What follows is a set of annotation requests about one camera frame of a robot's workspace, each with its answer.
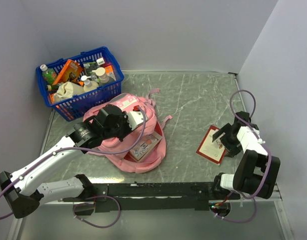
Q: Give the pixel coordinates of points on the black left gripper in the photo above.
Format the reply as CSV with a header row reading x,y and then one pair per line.
x,y
124,117

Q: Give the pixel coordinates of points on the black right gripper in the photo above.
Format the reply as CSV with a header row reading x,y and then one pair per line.
x,y
232,150

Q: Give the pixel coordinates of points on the red framed card book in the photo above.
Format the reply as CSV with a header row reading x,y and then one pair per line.
x,y
212,150

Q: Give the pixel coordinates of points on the pink student backpack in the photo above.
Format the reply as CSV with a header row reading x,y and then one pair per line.
x,y
128,102

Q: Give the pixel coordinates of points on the floral pink notebook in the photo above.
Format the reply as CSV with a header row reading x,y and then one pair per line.
x,y
144,147

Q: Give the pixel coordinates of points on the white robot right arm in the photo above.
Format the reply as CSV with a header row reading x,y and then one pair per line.
x,y
257,171

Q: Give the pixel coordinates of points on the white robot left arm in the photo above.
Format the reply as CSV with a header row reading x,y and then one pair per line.
x,y
25,189

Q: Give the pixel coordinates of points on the beige cloth bag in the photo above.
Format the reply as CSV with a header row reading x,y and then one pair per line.
x,y
66,91

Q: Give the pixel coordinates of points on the blue plastic shopping basket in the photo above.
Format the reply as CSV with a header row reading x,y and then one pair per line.
x,y
75,107

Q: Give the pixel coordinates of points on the grey pump bottle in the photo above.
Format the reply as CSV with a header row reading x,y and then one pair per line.
x,y
102,77

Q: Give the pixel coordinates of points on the cream lotion bottle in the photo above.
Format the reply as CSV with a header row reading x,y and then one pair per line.
x,y
89,84

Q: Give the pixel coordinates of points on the pink carton box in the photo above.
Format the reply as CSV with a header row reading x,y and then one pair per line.
x,y
109,70

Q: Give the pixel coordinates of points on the black packaged box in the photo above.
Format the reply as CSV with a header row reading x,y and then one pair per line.
x,y
89,67

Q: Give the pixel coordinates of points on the orange snack box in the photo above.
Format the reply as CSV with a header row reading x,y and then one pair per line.
x,y
69,73

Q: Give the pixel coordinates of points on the green drink bottle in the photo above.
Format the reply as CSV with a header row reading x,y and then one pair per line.
x,y
48,74

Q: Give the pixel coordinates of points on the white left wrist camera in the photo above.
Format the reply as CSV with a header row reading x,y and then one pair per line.
x,y
136,118

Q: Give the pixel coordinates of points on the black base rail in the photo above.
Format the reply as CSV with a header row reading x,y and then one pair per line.
x,y
153,196

